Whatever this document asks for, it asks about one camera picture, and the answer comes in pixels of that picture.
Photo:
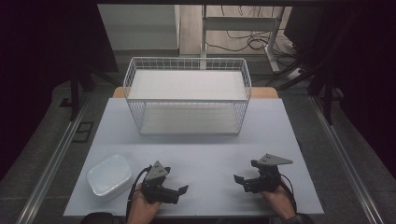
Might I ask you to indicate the white power strip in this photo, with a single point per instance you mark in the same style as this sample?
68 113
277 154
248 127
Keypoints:
295 73

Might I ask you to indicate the white metal desk frame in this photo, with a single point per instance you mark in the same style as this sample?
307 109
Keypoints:
239 23

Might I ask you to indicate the person's right hand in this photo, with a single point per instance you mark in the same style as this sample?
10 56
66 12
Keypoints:
280 202

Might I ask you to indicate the person's dark clothing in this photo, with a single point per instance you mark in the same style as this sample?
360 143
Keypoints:
99 218

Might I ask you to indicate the black metal stand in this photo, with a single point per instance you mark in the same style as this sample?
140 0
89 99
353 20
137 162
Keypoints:
327 93
74 93

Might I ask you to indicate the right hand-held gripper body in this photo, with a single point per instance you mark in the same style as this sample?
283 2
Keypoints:
269 179

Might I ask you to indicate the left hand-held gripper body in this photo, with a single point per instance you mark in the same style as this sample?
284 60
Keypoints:
155 186

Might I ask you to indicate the metal floor rail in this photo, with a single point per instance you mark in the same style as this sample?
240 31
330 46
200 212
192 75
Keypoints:
342 155
53 161

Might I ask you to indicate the person's left hand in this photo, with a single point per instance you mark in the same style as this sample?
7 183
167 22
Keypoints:
141 210

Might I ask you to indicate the white plastic lidded container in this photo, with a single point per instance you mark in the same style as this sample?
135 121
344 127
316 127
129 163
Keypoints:
108 176

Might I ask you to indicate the wooden table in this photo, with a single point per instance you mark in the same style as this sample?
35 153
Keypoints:
264 92

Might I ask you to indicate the black floor bracket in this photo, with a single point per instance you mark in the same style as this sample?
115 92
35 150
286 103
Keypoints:
82 132

